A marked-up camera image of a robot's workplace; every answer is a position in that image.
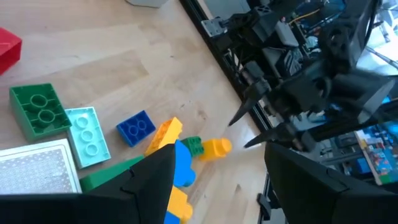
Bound yellow eight-stud toy brick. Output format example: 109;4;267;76
144;116;183;157

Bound Nertz playing card deck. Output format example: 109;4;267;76
0;138;82;195

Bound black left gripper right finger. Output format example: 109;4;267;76
264;142;398;224

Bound light cyan toy brick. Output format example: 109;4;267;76
64;106;112;170

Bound small green toy brick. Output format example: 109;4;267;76
181;136;205;158

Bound dark green toy brick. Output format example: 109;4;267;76
9;83;73;142

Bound silver frame bracket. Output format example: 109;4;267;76
201;17;228;39

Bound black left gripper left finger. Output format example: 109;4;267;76
81;144;177;224

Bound small dark blue toy brick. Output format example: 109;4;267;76
116;110;157;148

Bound colourful printed box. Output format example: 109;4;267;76
354;124;398;186

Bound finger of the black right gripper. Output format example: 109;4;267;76
244;123;304;152
228;81;274;127

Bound red toy brick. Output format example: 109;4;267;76
0;27;23;76

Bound bright green long toy brick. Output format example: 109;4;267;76
79;154;146;193

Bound black frame clamp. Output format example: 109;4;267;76
257;192;273;222

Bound black frame-mounted device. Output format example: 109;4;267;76
219;4;282;44

